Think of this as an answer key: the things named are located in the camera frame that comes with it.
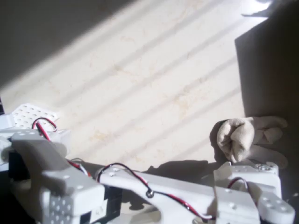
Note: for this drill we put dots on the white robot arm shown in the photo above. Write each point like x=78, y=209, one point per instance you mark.
x=163, y=189

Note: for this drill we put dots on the white perforated base plate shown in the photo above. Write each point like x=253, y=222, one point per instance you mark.
x=28, y=114

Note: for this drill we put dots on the black speckled object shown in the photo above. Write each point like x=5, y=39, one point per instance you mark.
x=294, y=197

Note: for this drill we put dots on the beige knit glove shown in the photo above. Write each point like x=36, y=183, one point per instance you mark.
x=238, y=137

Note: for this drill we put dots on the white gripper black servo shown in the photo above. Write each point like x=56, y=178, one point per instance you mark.
x=251, y=178

